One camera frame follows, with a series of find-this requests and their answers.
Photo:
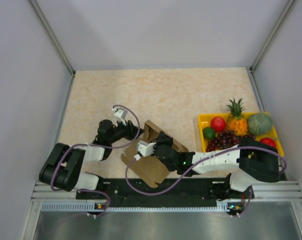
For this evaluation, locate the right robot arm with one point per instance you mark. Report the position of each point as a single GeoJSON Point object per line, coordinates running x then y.
{"type": "Point", "coordinates": [248, 163]}

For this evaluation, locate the green lime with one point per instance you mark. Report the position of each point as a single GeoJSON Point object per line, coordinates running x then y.
{"type": "Point", "coordinates": [209, 133]}

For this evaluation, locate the right aluminium frame post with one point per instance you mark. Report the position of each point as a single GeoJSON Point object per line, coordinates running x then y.
{"type": "Point", "coordinates": [289, 6]}

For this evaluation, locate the aluminium frame post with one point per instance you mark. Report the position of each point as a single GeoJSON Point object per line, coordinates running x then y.
{"type": "Point", "coordinates": [51, 36]}
{"type": "Point", "coordinates": [289, 6]}

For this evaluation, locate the red tomato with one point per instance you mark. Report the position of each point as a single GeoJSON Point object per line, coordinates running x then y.
{"type": "Point", "coordinates": [268, 141]}

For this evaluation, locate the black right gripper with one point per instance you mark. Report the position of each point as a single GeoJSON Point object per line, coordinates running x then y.
{"type": "Point", "coordinates": [163, 139]}

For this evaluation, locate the left aluminium frame post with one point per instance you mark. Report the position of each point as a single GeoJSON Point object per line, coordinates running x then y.
{"type": "Point", "coordinates": [51, 36]}

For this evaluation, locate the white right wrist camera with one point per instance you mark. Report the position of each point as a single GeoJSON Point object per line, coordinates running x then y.
{"type": "Point", "coordinates": [144, 149]}

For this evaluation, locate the red apple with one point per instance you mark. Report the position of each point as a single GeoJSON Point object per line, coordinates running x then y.
{"type": "Point", "coordinates": [218, 124]}

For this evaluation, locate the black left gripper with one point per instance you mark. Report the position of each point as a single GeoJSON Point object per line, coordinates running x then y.
{"type": "Point", "coordinates": [131, 130]}

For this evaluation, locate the green melon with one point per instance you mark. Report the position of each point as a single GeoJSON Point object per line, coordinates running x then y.
{"type": "Point", "coordinates": [260, 123]}

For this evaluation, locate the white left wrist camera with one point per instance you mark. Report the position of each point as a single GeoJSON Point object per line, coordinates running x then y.
{"type": "Point", "coordinates": [120, 113]}

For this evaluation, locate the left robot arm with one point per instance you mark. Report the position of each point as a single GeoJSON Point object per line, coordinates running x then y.
{"type": "Point", "coordinates": [63, 165]}

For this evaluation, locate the brown cardboard box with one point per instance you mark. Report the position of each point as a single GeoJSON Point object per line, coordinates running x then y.
{"type": "Point", "coordinates": [149, 169]}

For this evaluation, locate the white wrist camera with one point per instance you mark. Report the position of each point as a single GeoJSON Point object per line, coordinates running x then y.
{"type": "Point", "coordinates": [120, 113]}
{"type": "Point", "coordinates": [144, 149]}

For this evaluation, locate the orange pineapple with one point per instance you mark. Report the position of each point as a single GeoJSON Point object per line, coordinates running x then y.
{"type": "Point", "coordinates": [237, 117]}

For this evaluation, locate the yellow plastic tray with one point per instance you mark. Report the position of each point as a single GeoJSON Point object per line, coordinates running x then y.
{"type": "Point", "coordinates": [204, 121]}

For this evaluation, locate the purple grape bunch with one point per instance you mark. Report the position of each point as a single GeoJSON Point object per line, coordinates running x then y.
{"type": "Point", "coordinates": [224, 140]}

